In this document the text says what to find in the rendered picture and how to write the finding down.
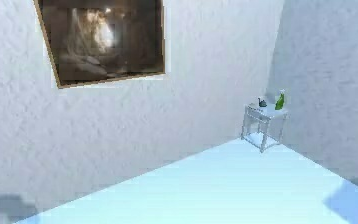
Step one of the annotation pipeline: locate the brown framed wall picture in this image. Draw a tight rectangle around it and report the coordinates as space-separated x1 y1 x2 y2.
33 0 166 90

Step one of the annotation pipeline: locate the white side table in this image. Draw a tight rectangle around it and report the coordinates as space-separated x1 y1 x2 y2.
240 102 289 154

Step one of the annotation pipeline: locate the green spray bottle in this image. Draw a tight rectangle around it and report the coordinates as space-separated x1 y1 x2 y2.
274 88 286 111

